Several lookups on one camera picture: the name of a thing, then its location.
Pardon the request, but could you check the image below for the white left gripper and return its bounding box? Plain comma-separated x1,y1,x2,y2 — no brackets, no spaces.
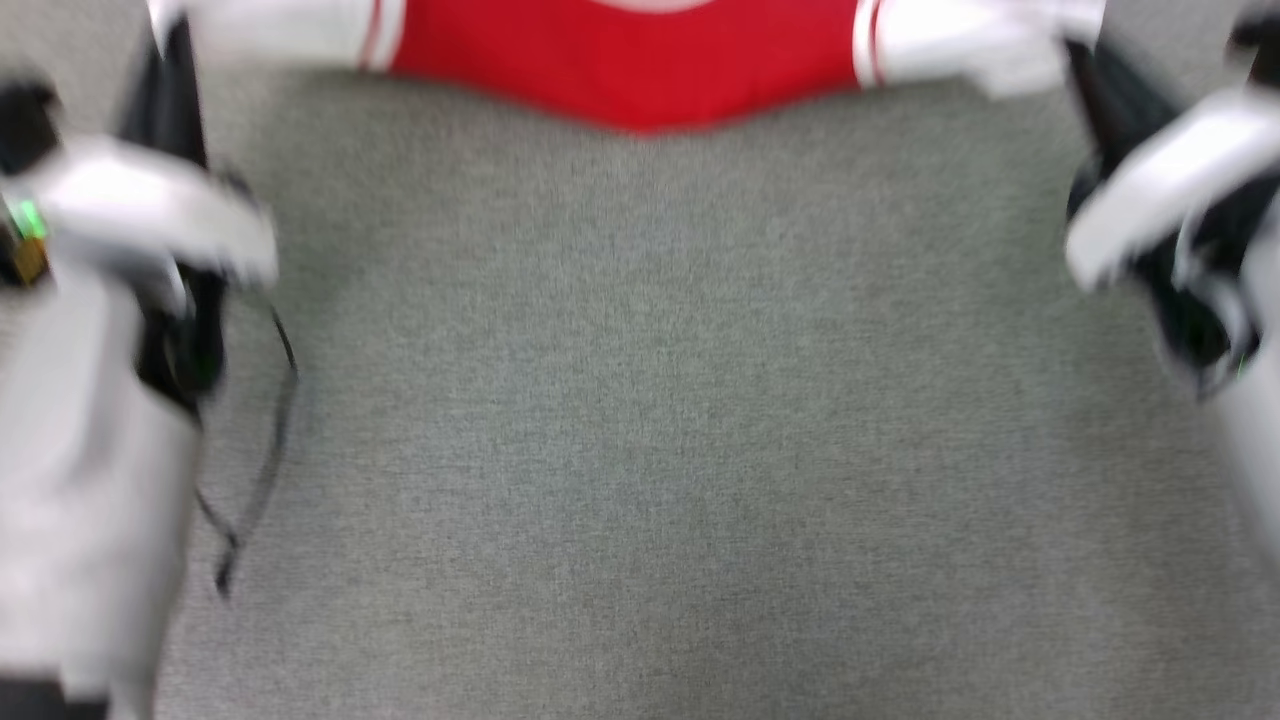
15,25,281,316

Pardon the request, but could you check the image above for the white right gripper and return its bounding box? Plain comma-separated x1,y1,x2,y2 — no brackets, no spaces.
1065,45,1280,291

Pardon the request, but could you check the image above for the red and white jersey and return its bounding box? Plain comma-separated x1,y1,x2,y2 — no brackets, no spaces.
148,0,1106,136

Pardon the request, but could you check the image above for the grey fabric sofa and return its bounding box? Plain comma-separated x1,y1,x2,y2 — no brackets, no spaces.
0,0,1280,720

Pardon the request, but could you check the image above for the black cable with teal plug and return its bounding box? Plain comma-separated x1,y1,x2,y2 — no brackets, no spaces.
195,305,301,601

